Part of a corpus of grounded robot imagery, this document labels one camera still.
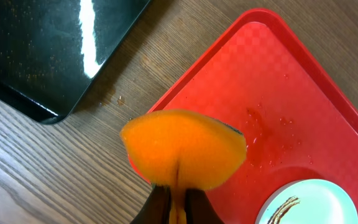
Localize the orange sponge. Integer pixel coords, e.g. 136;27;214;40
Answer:
120;110;247;223

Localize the black rectangular water tray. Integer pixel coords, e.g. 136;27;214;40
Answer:
0;0;149;124

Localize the red plastic tray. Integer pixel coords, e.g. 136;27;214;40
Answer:
154;9;358;223

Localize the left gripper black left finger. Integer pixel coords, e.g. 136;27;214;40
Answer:
131;185;171;224

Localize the white plate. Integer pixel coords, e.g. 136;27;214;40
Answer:
255;179;358;224

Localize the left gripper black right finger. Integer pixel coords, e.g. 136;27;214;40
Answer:
185;189;224;224

